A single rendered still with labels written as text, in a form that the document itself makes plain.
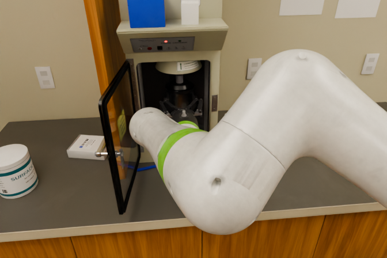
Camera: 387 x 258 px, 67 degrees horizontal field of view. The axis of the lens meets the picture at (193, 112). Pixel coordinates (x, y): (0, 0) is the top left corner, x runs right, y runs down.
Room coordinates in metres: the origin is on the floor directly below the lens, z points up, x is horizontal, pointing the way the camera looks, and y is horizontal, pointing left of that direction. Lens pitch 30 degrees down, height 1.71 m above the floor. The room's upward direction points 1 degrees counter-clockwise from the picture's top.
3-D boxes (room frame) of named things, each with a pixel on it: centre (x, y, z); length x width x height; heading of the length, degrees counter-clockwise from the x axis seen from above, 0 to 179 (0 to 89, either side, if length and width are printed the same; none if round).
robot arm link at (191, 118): (0.79, 0.03, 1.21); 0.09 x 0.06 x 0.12; 95
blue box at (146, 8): (0.89, 0.13, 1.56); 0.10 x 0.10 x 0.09; 5
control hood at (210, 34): (0.89, 0.06, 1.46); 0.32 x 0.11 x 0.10; 95
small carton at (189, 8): (0.90, 0.01, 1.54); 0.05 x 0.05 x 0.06; 89
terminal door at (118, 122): (0.77, 0.22, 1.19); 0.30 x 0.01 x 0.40; 178
